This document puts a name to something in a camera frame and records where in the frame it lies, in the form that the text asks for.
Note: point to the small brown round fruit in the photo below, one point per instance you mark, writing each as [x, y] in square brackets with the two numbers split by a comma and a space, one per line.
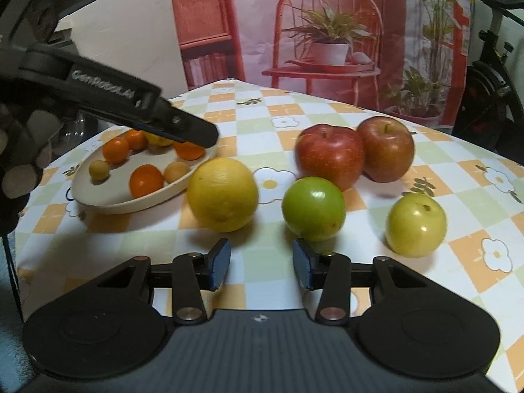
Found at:
[177, 172]
[99, 170]

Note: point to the green apple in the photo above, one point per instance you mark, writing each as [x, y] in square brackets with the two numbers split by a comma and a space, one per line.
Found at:
[314, 208]

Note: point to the red apple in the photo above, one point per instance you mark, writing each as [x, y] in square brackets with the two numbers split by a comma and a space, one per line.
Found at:
[389, 149]
[329, 157]

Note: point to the yellow lemon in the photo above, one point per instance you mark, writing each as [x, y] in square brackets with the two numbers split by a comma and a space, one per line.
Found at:
[223, 194]
[157, 141]

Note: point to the large mandarin orange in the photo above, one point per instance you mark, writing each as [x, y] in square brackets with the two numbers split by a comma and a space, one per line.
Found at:
[146, 181]

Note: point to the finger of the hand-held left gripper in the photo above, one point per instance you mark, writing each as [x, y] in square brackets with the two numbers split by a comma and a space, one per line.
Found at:
[188, 129]

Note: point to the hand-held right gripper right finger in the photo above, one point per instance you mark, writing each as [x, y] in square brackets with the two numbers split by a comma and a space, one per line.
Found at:
[305, 266]

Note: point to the printed red chair backdrop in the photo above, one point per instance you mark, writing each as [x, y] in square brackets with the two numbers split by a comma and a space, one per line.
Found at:
[254, 28]

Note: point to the beige plate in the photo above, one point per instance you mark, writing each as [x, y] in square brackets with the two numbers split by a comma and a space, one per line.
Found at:
[118, 202]

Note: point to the person's left hand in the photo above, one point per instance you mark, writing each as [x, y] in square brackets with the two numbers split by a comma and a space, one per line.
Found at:
[20, 151]

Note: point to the black exercise bike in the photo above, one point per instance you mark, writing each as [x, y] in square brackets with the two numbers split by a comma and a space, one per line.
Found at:
[481, 90]

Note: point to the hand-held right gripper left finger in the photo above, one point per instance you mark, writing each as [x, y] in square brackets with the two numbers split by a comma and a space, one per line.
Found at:
[219, 266]

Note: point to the yellow-green apple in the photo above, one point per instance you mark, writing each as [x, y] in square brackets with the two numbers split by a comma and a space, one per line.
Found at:
[415, 226]

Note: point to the small tangerine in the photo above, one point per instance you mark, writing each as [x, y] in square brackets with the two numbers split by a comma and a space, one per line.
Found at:
[190, 153]
[116, 150]
[136, 140]

